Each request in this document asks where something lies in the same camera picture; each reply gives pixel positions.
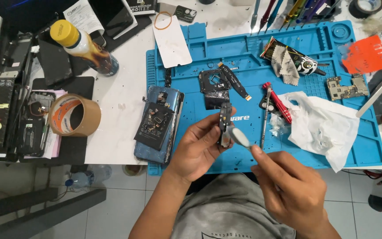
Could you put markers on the black glue tube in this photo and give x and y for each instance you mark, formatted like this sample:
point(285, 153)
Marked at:
point(305, 63)

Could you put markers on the person's left hand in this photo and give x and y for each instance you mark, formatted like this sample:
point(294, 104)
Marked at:
point(191, 152)

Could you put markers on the black tape roll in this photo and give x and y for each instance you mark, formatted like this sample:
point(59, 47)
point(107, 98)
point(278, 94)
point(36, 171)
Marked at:
point(355, 9)

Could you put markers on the black shiny shield sheet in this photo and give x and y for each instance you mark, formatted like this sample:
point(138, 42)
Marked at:
point(216, 99)

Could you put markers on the brown packing tape roll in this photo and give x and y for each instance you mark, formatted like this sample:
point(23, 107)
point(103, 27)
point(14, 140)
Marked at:
point(90, 114)

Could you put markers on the small black strip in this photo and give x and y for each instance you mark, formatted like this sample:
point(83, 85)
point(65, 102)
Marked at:
point(168, 78)

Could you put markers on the black battery box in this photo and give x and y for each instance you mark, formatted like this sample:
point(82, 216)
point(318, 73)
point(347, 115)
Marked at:
point(141, 6)

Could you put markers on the white plastic bag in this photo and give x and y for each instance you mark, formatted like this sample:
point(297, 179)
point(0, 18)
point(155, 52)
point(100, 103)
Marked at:
point(323, 129)

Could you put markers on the white framed phone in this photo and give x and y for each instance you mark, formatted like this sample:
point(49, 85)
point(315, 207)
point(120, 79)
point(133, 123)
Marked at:
point(114, 16)

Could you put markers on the blue silicone repair mat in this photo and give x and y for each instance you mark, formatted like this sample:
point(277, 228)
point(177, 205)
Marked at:
point(310, 146)

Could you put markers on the row of coloured screwdrivers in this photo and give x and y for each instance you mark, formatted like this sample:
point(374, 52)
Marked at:
point(292, 11)

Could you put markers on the phone motherboard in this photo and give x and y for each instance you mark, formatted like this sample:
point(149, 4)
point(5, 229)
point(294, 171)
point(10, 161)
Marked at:
point(343, 89)

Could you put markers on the clear plastic water bottle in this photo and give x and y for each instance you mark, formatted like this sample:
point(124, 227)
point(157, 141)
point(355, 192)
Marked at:
point(88, 177)

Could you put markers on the black phone frame piece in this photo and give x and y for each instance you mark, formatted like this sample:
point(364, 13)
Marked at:
point(207, 81)

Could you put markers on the small black phone module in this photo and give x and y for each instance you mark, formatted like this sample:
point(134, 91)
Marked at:
point(225, 116)

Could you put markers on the silver metal tweezers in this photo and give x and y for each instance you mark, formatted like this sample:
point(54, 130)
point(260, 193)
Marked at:
point(378, 91)

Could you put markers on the grey cleaning brush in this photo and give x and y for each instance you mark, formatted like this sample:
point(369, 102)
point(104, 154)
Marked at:
point(240, 136)

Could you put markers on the orange rubber band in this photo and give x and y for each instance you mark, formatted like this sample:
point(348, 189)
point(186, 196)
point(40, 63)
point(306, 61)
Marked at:
point(155, 23)

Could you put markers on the small clear plastic bag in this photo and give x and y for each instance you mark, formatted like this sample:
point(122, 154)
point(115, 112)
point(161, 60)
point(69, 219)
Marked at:
point(277, 126)

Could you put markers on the white printed paper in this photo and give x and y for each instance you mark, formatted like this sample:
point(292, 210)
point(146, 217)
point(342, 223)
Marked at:
point(80, 15)

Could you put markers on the person's right hand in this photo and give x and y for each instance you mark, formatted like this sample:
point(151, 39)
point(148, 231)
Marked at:
point(293, 189)

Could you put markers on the orange paper sheet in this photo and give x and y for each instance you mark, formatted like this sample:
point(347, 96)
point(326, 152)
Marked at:
point(366, 54)

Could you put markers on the person's grey shirt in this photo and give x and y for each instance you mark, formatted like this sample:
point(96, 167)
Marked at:
point(230, 209)

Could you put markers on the grey dirty cloth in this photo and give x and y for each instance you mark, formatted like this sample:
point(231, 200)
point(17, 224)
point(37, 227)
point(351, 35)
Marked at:
point(285, 68)

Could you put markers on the silver metal screwdriver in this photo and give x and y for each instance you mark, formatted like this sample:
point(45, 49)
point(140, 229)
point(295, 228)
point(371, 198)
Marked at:
point(265, 119)

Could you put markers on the small black camera cover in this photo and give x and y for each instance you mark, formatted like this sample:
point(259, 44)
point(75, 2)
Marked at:
point(264, 103)

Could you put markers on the black phone inner cover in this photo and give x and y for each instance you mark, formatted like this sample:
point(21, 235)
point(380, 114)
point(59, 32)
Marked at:
point(154, 127)

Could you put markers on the black camera lens protector card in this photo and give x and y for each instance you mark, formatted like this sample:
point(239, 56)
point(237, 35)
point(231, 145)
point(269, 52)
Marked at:
point(185, 14)

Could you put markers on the black phone screen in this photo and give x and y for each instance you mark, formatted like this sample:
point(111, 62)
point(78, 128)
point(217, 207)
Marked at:
point(55, 63)

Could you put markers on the black disassembled phone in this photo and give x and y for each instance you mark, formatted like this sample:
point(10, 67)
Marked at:
point(33, 132)

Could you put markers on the yellow cap bottle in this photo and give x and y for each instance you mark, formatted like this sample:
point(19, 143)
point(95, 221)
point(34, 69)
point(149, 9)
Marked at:
point(85, 49)

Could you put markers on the blue opened phone body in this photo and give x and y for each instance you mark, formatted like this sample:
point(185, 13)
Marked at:
point(172, 99)

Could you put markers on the dark bench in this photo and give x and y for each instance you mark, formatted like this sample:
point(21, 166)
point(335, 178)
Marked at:
point(45, 212)

